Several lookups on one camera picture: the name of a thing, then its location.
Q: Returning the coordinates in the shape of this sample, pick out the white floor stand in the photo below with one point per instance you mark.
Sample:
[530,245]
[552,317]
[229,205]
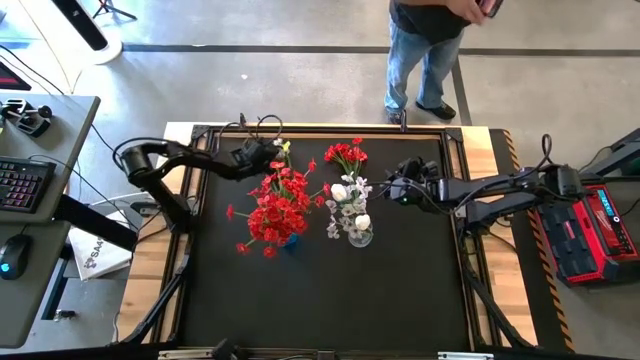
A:
[107,50]

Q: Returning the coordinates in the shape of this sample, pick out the white blossom bunch long stem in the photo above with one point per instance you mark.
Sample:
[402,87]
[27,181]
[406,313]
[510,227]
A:
[348,209]

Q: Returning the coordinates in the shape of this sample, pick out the white printed box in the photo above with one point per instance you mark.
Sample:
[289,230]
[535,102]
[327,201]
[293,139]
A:
[100,255]

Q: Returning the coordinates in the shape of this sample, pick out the dark grey equipment leg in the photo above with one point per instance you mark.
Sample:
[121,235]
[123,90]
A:
[620,150]

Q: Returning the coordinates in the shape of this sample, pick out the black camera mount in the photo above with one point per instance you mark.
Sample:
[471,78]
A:
[225,350]

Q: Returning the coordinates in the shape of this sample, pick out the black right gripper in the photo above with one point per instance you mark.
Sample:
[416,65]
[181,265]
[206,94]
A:
[420,192]

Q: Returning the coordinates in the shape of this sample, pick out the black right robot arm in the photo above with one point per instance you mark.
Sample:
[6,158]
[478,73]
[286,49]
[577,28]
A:
[500,192]

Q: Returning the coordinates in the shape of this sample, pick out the black tripod legs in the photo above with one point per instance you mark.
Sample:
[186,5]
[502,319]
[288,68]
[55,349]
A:
[107,6]

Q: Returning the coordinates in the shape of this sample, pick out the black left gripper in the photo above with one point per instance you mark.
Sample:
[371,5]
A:
[257,156]

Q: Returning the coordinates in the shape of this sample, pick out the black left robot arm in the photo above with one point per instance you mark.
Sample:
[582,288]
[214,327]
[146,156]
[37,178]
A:
[165,155]

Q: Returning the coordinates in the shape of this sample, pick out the black phone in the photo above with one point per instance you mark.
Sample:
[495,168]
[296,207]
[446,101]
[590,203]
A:
[492,6]

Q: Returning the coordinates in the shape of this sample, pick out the black keyboard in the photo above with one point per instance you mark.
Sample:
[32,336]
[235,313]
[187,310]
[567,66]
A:
[25,185]

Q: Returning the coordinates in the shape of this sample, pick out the red black tool case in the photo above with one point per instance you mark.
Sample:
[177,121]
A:
[585,235]

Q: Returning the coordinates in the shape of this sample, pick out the clear cut glass vase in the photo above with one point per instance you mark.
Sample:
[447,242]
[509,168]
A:
[361,241]

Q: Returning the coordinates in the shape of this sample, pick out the red artificial flower bunch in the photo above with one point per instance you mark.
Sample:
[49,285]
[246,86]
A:
[230,211]
[272,220]
[287,185]
[345,152]

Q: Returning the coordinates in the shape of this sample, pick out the silver aluminium rail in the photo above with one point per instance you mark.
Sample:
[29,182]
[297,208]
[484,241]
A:
[465,356]

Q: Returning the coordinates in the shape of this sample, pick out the white artificial rose stem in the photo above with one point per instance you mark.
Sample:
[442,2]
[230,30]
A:
[362,221]
[338,192]

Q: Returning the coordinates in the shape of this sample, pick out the hazard striped floor mat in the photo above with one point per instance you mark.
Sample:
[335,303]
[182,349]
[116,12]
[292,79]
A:
[550,320]

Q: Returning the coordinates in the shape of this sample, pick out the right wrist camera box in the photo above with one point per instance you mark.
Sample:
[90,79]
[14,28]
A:
[420,167]

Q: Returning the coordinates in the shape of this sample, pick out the black computer mouse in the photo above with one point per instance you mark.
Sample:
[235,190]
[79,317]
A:
[14,255]

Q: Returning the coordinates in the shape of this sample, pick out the grey side desk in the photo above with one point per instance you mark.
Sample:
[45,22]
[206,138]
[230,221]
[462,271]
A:
[70,130]

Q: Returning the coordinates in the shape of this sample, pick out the black table frame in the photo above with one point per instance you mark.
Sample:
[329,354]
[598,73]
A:
[452,135]

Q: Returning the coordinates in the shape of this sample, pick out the person's hand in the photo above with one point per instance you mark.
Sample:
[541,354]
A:
[467,9]

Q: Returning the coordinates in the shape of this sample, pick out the blue cut glass vase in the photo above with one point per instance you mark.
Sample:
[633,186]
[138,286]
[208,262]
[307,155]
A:
[291,243]

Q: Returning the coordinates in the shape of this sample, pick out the small white flower sprig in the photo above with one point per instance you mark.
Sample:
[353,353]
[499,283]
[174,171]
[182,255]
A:
[282,146]

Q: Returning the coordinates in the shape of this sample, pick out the dark red-edged panel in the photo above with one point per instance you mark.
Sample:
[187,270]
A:
[10,80]

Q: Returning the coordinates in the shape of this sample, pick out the black handheld desk device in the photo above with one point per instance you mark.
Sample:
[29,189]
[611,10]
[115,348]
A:
[30,122]

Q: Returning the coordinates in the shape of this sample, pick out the person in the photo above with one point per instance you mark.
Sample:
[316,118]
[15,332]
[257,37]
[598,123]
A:
[425,60]

